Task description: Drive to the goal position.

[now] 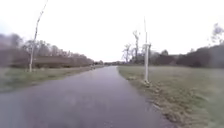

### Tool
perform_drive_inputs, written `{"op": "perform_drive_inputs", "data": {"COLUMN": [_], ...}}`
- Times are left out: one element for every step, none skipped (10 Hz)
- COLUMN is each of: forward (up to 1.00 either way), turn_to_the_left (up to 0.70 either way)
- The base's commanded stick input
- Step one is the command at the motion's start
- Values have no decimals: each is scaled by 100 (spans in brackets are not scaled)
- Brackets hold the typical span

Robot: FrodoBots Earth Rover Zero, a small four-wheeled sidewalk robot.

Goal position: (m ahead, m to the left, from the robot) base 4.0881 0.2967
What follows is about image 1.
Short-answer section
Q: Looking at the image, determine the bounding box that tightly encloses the bare tree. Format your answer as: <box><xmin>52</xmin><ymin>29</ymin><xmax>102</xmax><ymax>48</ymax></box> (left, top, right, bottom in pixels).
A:
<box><xmin>132</xmin><ymin>29</ymin><xmax>141</xmax><ymax>64</ymax></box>
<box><xmin>121</xmin><ymin>43</ymin><xmax>133</xmax><ymax>64</ymax></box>

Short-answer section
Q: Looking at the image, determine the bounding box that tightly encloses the thin pale tree trunk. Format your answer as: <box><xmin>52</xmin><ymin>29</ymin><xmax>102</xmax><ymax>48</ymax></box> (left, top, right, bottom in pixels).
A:
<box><xmin>141</xmin><ymin>18</ymin><xmax>152</xmax><ymax>84</ymax></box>
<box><xmin>27</xmin><ymin>0</ymin><xmax>50</xmax><ymax>73</ymax></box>

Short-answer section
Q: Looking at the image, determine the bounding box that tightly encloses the grey asphalt path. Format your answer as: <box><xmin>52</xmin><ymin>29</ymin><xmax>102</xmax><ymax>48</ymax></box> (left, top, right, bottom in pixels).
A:
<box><xmin>0</xmin><ymin>65</ymin><xmax>178</xmax><ymax>128</ymax></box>

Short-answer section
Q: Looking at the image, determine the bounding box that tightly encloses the row of trees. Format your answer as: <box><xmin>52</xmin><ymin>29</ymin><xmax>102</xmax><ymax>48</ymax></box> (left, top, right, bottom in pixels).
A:
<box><xmin>148</xmin><ymin>23</ymin><xmax>224</xmax><ymax>69</ymax></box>
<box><xmin>0</xmin><ymin>32</ymin><xmax>104</xmax><ymax>70</ymax></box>

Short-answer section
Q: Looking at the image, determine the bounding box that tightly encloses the grass verge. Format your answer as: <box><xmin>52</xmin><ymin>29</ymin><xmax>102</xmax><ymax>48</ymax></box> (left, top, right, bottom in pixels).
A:
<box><xmin>116</xmin><ymin>64</ymin><xmax>224</xmax><ymax>128</ymax></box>
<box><xmin>0</xmin><ymin>64</ymin><xmax>105</xmax><ymax>94</ymax></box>

